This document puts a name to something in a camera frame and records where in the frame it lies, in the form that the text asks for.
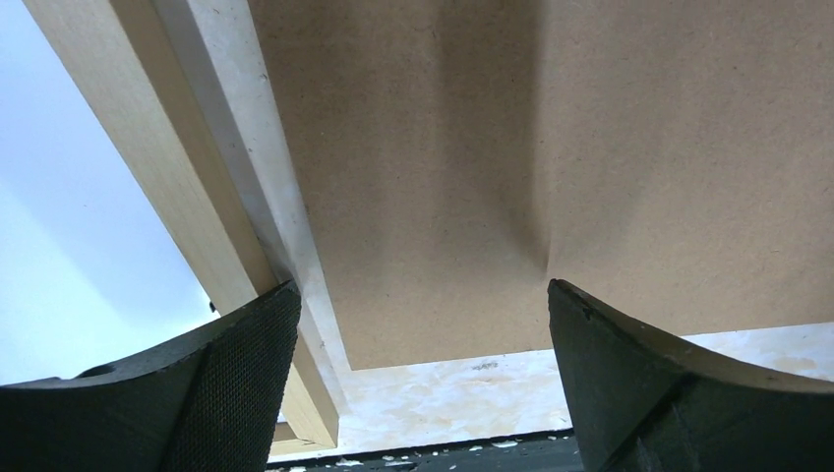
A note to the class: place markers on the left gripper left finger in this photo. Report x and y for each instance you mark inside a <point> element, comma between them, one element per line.
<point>206,400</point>

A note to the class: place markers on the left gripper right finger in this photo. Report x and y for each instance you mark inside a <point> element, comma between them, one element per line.
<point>642,399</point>

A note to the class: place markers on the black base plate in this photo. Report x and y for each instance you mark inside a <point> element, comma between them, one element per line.
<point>544,451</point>

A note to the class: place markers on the brown backing board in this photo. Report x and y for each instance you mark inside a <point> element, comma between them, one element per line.
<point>672,158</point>

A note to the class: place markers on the wooden picture frame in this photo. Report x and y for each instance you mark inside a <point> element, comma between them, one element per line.
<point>121,59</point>

